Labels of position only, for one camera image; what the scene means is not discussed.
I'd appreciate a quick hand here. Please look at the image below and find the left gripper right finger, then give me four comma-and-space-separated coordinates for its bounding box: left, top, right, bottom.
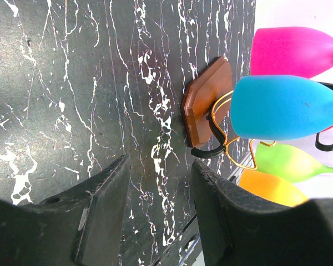
191, 160, 333, 265

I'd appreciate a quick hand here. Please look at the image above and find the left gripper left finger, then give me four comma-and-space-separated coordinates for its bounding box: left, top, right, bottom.
0, 155, 129, 265

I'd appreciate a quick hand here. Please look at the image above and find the blue wine glass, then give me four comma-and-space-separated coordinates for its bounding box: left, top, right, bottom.
230, 75, 333, 141

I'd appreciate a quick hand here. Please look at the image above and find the magenta wine glass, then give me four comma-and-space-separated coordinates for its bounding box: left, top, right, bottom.
250, 27, 333, 78

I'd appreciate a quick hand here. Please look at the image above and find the orange yellow wine glass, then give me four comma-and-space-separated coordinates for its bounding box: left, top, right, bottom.
238, 170, 309, 207

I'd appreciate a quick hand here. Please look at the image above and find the green wine glass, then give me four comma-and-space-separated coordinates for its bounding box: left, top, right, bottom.
255, 142, 333, 183

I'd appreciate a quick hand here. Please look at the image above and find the gold wire wine glass rack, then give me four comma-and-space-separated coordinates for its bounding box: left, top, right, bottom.
181, 56, 333, 170

